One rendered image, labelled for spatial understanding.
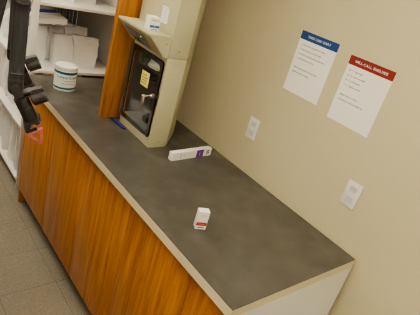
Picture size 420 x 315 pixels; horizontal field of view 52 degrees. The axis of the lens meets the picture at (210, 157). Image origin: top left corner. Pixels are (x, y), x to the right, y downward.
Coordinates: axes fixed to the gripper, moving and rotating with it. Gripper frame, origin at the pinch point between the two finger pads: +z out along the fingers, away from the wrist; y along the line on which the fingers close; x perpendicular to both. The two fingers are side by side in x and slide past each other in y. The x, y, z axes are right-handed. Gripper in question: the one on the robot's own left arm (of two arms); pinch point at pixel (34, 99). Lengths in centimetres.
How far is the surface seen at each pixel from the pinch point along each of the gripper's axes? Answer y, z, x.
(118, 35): -2, -19, -51
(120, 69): -0.4, -1.4, -46.7
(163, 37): -37, -23, -65
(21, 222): 29, 90, 43
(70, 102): 16.2, 14.5, -16.1
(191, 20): -34, -26, -81
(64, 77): 31.4, 5.0, -17.7
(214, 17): 1, -13, -105
